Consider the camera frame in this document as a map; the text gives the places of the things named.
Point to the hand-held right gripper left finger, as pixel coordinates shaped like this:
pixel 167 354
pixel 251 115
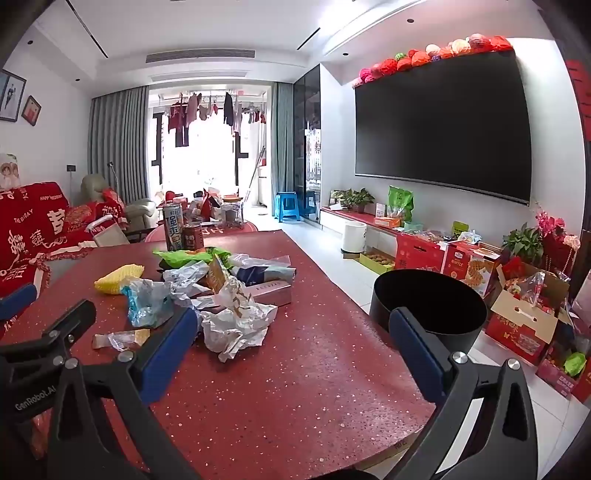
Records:
pixel 168 350

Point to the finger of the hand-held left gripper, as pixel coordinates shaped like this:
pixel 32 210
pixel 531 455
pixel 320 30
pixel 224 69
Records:
pixel 18 300
pixel 69 321

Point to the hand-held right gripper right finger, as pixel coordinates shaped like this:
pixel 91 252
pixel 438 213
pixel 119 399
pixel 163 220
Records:
pixel 415 355

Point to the black trash bin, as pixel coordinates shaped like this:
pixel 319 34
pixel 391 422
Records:
pixel 461 332

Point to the white paper bag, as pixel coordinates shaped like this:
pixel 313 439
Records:
pixel 231 327

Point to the green snack bag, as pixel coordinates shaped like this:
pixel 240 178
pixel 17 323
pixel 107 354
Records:
pixel 184 257

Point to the grey blue packet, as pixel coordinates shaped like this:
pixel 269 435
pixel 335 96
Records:
pixel 258 274

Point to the pink long box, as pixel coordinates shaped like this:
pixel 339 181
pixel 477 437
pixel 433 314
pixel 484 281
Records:
pixel 272 293

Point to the small clear wrapper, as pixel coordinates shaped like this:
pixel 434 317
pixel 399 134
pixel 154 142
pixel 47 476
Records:
pixel 120 339

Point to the blue clear plastic wrapper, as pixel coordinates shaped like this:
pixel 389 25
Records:
pixel 145 302

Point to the red printed sofa blanket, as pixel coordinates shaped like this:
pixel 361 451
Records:
pixel 27 230

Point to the crumpled clear wrapper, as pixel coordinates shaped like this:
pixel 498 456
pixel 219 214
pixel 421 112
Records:
pixel 184 277

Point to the orange print paper wrapper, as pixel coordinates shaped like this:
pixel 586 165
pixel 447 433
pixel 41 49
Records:
pixel 216 277

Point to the white chair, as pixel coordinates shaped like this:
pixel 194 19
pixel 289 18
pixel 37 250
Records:
pixel 108 235

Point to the red sofa pillow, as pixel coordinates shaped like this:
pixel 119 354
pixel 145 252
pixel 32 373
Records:
pixel 78 219

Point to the green box of kiwis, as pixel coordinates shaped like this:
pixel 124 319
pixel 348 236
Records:
pixel 376 261

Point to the red drink can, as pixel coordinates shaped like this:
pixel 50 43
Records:
pixel 194 237

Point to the red speckled tablecloth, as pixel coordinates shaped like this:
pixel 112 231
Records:
pixel 300 392

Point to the tall printed drink can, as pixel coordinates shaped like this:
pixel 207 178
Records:
pixel 173 228

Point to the red armchair cushion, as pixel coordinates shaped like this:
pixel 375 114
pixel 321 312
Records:
pixel 111 205

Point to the printed photo cushion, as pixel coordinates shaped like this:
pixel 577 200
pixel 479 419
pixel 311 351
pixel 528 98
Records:
pixel 8 170

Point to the white cylindrical bin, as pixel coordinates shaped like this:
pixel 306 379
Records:
pixel 354 237

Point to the beige armchair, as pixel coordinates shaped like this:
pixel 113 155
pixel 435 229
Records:
pixel 138 207

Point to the small green box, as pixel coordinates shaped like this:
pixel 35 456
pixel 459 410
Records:
pixel 460 227

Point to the orange flat box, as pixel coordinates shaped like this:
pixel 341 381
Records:
pixel 387 221

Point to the red round table cover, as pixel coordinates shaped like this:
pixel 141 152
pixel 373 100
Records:
pixel 240 230

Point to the red fruit box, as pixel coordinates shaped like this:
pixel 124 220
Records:
pixel 558 378

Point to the small white sign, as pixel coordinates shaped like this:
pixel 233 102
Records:
pixel 381 210

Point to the clear plastic jar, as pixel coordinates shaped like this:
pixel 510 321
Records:
pixel 231 214

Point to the large potted plant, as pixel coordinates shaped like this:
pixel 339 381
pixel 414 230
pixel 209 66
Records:
pixel 521 244

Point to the green printed bag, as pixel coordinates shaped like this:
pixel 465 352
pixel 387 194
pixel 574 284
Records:
pixel 400 201

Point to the white television console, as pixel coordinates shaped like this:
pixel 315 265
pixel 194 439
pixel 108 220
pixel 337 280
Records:
pixel 332 221

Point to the small potted plant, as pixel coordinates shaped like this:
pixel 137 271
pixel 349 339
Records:
pixel 355 199

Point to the wide grey curtain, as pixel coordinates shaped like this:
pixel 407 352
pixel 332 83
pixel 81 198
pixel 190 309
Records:
pixel 115 147

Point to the pink flower bouquet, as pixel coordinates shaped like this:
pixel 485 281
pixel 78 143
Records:
pixel 556 240

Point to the blue plastic stool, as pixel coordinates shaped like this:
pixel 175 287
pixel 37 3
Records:
pixel 287 205

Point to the small red framed picture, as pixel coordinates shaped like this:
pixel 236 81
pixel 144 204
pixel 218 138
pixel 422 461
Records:
pixel 31 110

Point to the large framed picture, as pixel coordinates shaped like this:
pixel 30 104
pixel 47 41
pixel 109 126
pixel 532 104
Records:
pixel 11 97

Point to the narrow grey curtain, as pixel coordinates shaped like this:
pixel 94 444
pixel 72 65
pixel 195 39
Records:
pixel 281 152

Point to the hanging laundry row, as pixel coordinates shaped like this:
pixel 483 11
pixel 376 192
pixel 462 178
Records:
pixel 180 120

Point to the large black television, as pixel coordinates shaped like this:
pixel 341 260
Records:
pixel 438 124

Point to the black glass cabinet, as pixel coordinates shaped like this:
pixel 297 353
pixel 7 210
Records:
pixel 307 138

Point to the ceiling air vent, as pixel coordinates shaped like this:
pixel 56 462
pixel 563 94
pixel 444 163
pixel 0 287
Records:
pixel 198 56

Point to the paper flower ball garland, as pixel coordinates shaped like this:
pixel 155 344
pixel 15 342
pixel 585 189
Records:
pixel 415 57

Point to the red wall decoration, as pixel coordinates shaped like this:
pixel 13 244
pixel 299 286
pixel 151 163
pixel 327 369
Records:
pixel 579 92

